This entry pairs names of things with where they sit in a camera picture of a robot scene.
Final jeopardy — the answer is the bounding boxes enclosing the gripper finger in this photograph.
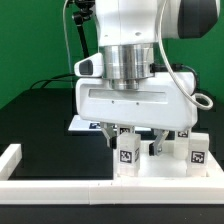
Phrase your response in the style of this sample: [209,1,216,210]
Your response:
[100,122,117,149]
[149,129,169,156]

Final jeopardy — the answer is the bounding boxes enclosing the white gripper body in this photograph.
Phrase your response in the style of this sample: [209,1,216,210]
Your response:
[74,53,197,131]

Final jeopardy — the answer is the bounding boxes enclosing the white square table top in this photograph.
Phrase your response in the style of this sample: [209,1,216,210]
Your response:
[113,140,218,178]

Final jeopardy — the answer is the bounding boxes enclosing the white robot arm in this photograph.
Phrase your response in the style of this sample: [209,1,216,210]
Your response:
[74,0,220,155]

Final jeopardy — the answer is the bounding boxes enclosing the white U-shaped obstacle fence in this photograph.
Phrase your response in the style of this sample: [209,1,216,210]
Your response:
[0,144,224,205]

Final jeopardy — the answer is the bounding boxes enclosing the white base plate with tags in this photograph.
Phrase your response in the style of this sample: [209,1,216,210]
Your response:
[68,115,151,132]

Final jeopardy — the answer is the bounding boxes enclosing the black cables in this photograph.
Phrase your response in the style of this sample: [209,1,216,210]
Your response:
[29,73,79,91]

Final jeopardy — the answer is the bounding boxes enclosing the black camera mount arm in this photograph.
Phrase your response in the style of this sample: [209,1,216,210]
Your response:
[72,0,95,58]

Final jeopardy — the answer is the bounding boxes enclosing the white cable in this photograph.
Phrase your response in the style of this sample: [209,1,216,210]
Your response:
[62,0,75,76]

